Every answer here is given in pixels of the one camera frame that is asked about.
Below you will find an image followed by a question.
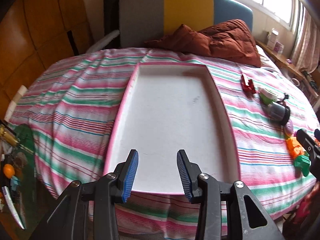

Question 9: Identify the clear jar with black lid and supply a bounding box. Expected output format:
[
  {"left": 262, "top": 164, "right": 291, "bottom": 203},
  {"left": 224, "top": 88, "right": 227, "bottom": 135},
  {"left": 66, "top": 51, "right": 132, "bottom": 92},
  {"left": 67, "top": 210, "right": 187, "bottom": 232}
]
[{"left": 267, "top": 102, "right": 291, "bottom": 126}]

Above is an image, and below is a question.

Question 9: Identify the brown pumpkin figure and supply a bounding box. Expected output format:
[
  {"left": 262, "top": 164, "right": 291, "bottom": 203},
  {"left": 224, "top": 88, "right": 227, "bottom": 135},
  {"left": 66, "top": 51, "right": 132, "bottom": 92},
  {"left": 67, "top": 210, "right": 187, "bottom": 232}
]
[{"left": 276, "top": 93, "right": 289, "bottom": 106}]

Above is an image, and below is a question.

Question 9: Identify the red puzzle piece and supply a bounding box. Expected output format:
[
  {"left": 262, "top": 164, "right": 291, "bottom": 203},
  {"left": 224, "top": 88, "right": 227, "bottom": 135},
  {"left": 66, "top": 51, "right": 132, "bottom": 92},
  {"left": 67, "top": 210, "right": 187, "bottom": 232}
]
[{"left": 240, "top": 74, "right": 256, "bottom": 94}]

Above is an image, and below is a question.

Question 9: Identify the lilac egg-shaped case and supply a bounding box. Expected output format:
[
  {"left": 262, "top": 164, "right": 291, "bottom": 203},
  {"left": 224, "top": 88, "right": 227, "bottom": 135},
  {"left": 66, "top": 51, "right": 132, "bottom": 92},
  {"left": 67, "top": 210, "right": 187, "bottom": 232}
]
[{"left": 283, "top": 119, "right": 293, "bottom": 138}]

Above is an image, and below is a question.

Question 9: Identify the green white plug-in device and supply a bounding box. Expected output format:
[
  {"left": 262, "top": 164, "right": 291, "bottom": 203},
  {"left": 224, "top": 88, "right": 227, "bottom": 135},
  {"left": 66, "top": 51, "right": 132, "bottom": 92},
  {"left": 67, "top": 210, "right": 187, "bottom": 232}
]
[{"left": 258, "top": 88, "right": 277, "bottom": 105}]

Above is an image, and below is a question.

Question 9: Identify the beige curtain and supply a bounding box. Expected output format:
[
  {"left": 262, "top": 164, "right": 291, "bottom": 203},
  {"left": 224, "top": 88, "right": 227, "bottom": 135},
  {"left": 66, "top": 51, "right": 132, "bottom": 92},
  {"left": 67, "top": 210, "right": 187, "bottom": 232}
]
[{"left": 291, "top": 9, "right": 319, "bottom": 74}]

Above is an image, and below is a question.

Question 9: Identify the orange fruit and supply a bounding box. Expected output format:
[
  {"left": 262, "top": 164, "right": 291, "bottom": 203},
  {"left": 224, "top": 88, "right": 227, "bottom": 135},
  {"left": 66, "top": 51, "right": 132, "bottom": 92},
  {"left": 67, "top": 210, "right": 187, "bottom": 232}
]
[{"left": 3, "top": 164, "right": 15, "bottom": 179}]

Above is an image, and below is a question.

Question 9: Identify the wooden side shelf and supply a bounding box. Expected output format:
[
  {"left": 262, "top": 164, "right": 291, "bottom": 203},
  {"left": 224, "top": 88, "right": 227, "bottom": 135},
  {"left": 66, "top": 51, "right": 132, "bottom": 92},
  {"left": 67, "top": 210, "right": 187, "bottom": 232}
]
[{"left": 255, "top": 40, "right": 318, "bottom": 99}]

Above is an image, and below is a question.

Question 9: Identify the white tray with pink rim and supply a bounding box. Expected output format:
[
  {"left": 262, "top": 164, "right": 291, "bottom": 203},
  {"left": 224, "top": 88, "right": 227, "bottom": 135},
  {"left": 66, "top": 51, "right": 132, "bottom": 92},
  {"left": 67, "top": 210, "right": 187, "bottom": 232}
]
[{"left": 104, "top": 62, "right": 240, "bottom": 195}]

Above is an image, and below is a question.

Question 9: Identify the orange cube block cluster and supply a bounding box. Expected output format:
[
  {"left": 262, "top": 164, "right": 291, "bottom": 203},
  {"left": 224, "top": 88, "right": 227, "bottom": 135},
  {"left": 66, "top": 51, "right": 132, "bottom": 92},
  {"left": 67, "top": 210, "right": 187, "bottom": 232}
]
[{"left": 286, "top": 137, "right": 305, "bottom": 159}]

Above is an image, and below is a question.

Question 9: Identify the green glass side table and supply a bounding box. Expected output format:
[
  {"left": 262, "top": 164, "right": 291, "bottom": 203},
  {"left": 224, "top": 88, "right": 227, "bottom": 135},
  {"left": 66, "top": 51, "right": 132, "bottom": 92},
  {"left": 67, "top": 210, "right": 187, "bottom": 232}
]
[{"left": 1, "top": 123, "right": 37, "bottom": 237}]

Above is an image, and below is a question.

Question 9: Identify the white box on shelf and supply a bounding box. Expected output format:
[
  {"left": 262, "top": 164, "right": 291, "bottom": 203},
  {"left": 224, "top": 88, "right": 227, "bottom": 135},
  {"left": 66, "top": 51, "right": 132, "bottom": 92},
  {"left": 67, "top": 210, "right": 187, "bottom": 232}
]
[{"left": 266, "top": 28, "right": 279, "bottom": 50}]

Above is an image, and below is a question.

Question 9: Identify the green plastic stand piece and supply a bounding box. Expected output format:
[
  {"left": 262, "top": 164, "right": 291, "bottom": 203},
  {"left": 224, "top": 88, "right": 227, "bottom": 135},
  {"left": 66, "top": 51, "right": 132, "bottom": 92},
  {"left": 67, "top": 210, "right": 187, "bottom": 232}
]
[{"left": 293, "top": 155, "right": 311, "bottom": 177}]

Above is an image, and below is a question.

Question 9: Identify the grey yellow blue headboard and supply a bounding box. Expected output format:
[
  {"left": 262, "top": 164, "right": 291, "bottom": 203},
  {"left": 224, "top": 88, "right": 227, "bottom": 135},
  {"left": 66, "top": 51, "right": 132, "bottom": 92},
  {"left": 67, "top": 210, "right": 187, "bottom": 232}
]
[{"left": 119, "top": 0, "right": 253, "bottom": 48}]

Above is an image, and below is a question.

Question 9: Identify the rust brown quilted blanket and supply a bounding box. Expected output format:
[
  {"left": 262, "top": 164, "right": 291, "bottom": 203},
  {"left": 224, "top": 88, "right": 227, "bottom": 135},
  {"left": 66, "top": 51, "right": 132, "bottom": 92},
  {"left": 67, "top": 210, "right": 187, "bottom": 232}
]
[{"left": 145, "top": 19, "right": 261, "bottom": 68}]

